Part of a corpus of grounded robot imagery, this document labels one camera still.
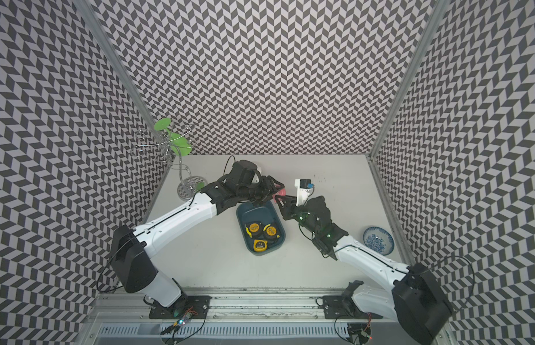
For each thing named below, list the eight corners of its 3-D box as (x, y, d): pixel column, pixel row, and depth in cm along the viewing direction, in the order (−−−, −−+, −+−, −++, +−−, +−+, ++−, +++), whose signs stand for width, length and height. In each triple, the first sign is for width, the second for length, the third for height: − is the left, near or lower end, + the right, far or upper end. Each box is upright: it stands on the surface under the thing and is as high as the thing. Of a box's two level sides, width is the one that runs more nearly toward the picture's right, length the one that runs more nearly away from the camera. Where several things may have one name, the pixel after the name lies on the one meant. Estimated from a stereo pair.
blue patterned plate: (358, 243, 91) (363, 236, 86) (365, 229, 95) (370, 222, 90) (385, 259, 87) (392, 253, 82) (390, 244, 91) (397, 237, 86)
